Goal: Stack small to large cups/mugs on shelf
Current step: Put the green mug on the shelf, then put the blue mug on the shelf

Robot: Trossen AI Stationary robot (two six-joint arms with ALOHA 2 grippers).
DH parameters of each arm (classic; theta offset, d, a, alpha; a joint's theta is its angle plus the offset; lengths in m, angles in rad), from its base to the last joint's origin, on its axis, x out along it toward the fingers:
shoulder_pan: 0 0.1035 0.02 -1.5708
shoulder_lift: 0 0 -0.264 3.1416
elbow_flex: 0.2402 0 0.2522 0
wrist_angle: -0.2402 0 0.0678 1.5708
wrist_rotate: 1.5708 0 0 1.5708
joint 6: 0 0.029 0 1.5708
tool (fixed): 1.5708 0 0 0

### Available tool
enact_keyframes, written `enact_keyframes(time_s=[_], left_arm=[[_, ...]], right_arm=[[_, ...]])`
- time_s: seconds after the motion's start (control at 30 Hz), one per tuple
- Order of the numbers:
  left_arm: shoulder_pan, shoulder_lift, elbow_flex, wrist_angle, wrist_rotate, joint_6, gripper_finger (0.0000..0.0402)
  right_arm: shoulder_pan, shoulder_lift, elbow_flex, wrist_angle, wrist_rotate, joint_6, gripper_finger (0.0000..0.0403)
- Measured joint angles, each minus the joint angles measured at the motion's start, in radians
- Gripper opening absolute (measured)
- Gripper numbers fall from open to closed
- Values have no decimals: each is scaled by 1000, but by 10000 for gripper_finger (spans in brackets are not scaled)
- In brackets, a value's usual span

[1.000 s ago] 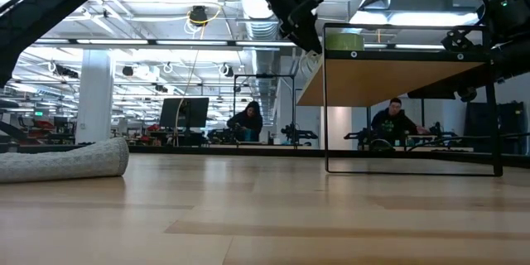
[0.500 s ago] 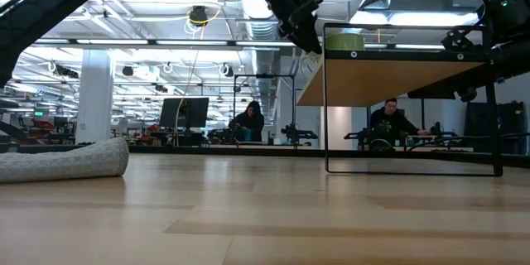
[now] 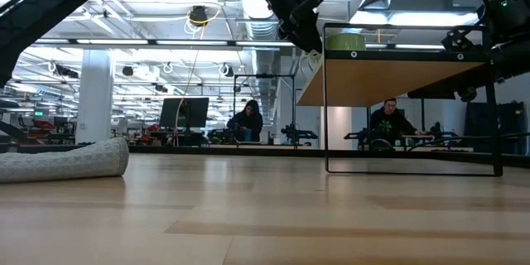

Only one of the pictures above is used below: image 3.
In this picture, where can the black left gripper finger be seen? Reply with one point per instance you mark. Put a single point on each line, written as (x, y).
(306, 39)

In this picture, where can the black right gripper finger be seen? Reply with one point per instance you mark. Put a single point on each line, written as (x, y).
(457, 41)

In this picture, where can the green and white mug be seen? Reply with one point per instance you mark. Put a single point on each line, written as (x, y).
(345, 42)

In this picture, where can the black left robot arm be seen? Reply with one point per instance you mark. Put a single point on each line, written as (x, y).
(45, 8)

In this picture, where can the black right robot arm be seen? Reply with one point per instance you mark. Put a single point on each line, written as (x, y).
(511, 64)

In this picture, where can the black background cabinet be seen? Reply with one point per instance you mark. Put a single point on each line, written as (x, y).
(507, 126)

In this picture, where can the person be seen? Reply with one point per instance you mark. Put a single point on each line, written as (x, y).
(389, 124)
(247, 124)

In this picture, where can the dark background monitor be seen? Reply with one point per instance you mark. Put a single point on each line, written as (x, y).
(184, 112)

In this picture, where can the white square pillar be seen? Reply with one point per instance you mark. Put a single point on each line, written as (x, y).
(95, 99)

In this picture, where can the grey folded cloth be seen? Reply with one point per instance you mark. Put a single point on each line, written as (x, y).
(70, 161)

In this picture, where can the wooden shelf with black frame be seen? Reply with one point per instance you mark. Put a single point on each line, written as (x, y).
(393, 80)

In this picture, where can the black ceiling camera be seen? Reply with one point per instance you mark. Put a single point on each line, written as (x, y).
(198, 15)

